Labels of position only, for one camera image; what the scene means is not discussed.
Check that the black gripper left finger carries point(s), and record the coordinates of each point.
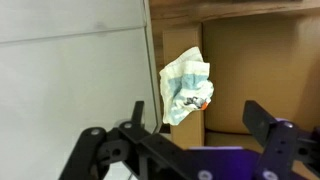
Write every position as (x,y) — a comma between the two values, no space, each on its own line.
(156,150)

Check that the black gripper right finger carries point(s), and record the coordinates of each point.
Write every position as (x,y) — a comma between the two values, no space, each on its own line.
(283,146)

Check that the brown armchair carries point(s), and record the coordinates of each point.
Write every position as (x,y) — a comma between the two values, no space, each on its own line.
(260,73)

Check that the white vertical corner trim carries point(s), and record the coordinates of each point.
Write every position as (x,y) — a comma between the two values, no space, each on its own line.
(151,66)

